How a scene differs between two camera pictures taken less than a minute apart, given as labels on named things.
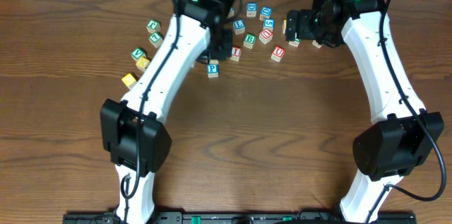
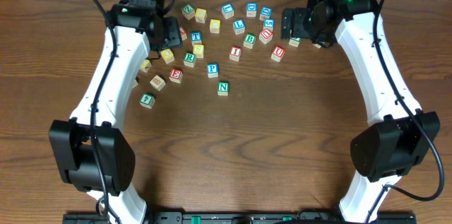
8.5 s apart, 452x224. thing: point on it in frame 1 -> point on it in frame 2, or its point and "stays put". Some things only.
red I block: x=236 y=53 stays put
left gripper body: x=223 y=45 -> x=171 y=34
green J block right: x=295 y=43 stays put
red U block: x=278 y=54 stays put
